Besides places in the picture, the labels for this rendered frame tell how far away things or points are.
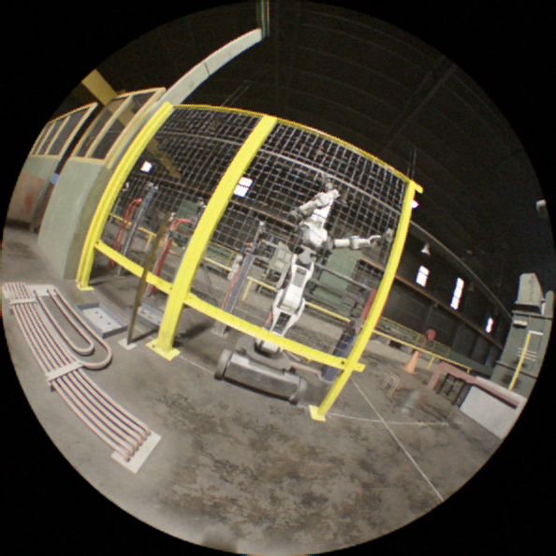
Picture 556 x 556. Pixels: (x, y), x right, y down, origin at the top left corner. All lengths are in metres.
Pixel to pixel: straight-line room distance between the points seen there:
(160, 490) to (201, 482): 0.15
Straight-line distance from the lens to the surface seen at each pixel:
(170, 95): 2.47
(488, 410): 3.51
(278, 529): 0.84
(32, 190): 3.41
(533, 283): 4.61
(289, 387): 1.29
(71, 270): 2.05
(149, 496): 0.77
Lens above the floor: 0.74
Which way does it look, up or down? level
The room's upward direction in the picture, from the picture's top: 24 degrees clockwise
